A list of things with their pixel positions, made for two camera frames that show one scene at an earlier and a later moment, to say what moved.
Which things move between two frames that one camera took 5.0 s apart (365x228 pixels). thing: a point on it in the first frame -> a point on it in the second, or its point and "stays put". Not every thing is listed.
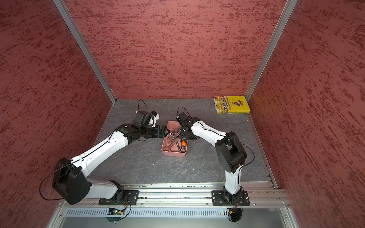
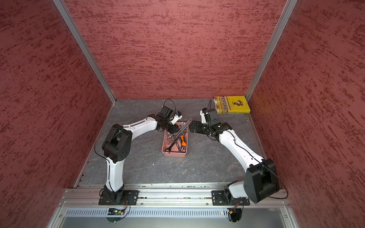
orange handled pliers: [184, 144] stays put
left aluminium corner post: [85, 46] stays put
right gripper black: [194, 137] -> [198, 124]
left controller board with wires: [115, 211] stays put
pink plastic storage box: [173, 144] stays put
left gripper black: [162, 135] -> [172, 130]
